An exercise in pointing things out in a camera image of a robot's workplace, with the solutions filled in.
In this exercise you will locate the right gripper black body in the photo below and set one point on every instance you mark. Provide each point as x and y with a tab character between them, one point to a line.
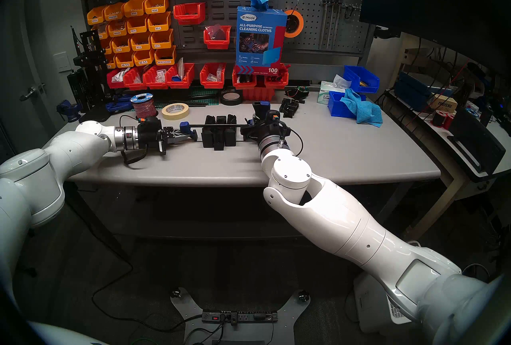
263	131

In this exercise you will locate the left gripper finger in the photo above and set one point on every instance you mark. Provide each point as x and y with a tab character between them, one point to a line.
177	141
175	134

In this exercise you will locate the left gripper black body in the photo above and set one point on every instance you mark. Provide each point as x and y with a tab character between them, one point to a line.
151	138

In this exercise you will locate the blue black bar clamp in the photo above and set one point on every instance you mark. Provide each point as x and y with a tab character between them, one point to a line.
185	128

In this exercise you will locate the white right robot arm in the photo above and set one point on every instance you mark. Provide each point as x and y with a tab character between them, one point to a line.
339	216

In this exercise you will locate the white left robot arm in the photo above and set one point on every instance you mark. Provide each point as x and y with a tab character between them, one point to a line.
52	172

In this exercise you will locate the small black printed parts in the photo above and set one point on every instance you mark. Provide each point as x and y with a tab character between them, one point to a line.
289	107

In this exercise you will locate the printed brown cardboard box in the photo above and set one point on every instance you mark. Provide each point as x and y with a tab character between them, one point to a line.
445	103

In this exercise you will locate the cream masking tape roll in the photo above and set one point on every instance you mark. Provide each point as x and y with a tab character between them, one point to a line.
165	112

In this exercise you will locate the red nested bin stack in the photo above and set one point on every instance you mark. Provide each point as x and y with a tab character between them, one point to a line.
257	93

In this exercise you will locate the black tape roll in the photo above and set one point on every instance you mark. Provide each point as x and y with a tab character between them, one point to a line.
231	103

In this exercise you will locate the blue hand tool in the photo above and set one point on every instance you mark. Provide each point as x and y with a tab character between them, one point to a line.
119	105

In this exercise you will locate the green cutting mat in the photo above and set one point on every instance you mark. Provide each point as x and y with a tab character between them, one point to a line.
207	94

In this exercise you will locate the red plastic storage bin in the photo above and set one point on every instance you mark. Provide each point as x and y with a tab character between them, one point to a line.
244	81
155	79
180	77
216	41
277	79
189	13
115	81
212	76
133	81

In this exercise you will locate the green white tissue box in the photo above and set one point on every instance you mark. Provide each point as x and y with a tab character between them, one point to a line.
325	94

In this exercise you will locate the blue plastic storage bin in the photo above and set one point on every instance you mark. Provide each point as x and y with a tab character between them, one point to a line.
335	106
361	78

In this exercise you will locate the yellow plastic parts bin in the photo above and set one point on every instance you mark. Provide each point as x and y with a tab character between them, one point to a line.
161	40
111	63
124	61
107	47
137	25
96	16
156	5
121	45
159	23
102	32
165	56
140	42
113	12
134	8
117	28
143	58

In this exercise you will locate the small blue bench vise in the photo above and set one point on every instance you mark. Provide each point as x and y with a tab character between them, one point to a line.
70	109

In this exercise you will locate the blue cleaning cloths box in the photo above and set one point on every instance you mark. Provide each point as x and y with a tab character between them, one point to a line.
259	40

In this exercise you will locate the blue microfiber cloth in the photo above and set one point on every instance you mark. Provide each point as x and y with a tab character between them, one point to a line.
365	110

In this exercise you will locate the grey pegboard back panel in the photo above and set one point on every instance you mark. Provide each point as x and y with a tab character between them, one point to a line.
231	8

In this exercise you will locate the black metal carabiner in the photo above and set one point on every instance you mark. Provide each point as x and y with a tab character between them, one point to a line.
349	11

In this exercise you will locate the black caster wheel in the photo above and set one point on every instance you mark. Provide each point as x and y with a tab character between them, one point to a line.
303	296
175	293

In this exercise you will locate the dark blue equipment box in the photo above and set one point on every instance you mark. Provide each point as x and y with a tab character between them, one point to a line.
411	90

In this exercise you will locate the grey door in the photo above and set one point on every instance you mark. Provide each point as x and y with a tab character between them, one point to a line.
24	48

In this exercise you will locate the black power strip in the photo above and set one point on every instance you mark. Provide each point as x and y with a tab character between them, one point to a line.
239	316

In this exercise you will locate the white side desk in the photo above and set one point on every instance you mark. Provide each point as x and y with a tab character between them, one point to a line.
451	188

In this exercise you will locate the white air purifier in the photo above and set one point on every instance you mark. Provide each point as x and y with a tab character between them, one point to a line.
371	300

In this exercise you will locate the black flat equipment case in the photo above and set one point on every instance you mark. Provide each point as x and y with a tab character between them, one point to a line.
475	140

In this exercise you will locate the white robot torso shell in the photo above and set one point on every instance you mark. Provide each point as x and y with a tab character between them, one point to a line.
60	336

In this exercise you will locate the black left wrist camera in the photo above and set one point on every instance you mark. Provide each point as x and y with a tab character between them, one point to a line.
148	122

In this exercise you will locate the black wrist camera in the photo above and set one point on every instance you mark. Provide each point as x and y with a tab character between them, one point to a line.
148	122
272	117

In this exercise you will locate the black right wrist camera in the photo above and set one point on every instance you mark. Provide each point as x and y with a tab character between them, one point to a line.
272	117

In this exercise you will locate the white wall switch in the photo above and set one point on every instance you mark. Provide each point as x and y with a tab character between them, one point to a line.
62	61

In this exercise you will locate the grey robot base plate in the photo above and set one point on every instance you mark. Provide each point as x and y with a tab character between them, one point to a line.
187	308

